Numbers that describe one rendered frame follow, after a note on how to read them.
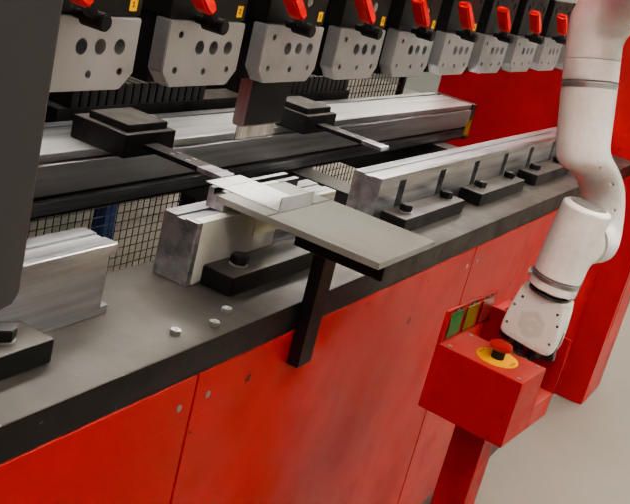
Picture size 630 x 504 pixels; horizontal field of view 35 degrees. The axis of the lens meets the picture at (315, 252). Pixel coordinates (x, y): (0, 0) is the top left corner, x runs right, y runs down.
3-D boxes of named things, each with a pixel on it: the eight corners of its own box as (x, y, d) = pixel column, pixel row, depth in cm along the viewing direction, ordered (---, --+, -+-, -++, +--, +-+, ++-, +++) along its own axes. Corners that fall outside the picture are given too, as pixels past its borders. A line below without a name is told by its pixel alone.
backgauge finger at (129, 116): (201, 192, 142) (208, 159, 141) (69, 136, 153) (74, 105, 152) (247, 183, 152) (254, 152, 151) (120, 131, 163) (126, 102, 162)
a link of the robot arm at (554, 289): (524, 266, 166) (517, 281, 167) (571, 290, 162) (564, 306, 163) (542, 258, 173) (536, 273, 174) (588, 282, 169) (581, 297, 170)
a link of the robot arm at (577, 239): (554, 261, 173) (524, 264, 167) (584, 193, 168) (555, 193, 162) (593, 284, 168) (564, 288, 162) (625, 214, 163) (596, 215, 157)
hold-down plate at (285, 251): (229, 297, 137) (233, 278, 136) (198, 283, 139) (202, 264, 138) (333, 259, 162) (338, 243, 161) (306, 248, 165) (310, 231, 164)
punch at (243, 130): (240, 141, 139) (254, 75, 136) (228, 137, 140) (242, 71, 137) (277, 136, 147) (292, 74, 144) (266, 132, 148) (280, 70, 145)
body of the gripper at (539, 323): (518, 275, 167) (494, 332, 171) (572, 303, 162) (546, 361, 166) (534, 268, 173) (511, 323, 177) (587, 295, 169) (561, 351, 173)
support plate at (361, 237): (378, 270, 127) (380, 263, 126) (215, 201, 138) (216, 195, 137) (433, 247, 142) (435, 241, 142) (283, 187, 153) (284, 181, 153)
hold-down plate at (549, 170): (534, 186, 253) (538, 175, 252) (515, 179, 255) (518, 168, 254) (567, 174, 278) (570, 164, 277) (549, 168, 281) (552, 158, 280)
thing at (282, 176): (222, 212, 141) (226, 192, 140) (205, 205, 142) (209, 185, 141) (294, 195, 158) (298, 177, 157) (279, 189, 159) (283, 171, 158)
